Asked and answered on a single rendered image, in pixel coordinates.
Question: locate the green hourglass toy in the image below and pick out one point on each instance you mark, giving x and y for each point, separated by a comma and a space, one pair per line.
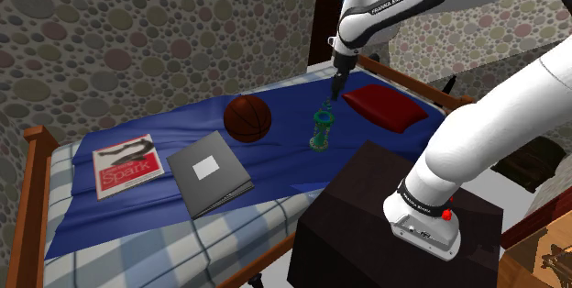
322, 119

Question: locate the grey laptop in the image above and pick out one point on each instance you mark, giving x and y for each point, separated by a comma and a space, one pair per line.
207, 175

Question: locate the blue blanket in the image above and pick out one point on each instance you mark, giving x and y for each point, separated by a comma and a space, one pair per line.
286, 153

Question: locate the wooden bed with plaid mattress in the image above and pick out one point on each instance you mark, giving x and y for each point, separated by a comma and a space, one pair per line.
147, 251

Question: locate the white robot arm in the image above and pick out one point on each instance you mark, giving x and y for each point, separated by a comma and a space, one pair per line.
491, 130

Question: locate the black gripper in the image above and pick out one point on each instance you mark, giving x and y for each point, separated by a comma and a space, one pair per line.
344, 62

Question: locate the dark robot stand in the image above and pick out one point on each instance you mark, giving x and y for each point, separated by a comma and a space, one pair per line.
353, 215

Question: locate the dark brown door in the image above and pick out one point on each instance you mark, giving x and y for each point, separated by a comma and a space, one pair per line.
322, 27

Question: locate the red and white book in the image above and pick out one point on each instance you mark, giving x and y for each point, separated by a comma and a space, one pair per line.
127, 173

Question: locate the red pillow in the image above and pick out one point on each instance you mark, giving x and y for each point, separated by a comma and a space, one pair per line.
384, 106

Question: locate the brown basketball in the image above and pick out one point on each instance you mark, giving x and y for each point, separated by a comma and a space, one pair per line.
247, 118

